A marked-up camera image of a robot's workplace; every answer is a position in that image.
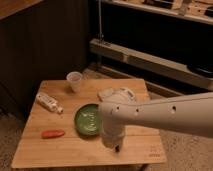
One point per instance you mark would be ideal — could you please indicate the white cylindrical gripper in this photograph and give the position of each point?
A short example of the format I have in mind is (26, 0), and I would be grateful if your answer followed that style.
(112, 135)

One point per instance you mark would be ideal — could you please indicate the black eraser block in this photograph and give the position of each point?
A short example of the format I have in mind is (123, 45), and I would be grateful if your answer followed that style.
(117, 148)

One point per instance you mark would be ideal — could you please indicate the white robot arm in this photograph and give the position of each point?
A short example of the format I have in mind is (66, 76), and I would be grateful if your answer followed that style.
(192, 114)

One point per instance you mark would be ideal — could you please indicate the green ceramic bowl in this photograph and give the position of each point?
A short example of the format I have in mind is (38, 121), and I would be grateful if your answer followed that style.
(87, 121)

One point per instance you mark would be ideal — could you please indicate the white sponge block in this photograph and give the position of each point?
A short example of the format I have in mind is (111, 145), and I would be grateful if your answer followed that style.
(104, 93)

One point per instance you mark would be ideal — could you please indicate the wooden folding table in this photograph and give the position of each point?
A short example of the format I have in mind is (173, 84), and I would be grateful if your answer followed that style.
(141, 145)

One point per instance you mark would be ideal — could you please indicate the orange carrot toy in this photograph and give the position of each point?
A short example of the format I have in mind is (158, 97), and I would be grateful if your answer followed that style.
(52, 134)

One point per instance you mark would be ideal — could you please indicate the clear plastic cup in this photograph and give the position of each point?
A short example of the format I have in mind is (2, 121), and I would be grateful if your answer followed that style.
(74, 79)

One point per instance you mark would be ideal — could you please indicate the white tube bottle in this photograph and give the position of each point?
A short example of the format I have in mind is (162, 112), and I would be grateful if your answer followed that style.
(49, 103)

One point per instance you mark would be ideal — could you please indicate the wooden bench beam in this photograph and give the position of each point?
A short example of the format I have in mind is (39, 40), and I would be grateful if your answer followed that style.
(151, 63)

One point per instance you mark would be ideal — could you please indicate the dark wooden cabinet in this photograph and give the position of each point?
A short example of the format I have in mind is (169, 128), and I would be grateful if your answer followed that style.
(43, 42)

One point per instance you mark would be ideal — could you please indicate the metal vertical pole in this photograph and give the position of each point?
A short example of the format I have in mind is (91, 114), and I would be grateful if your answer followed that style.
(100, 20)

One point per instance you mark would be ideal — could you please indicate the wooden shelf with items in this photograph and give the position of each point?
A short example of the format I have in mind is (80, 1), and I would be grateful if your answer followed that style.
(193, 10)

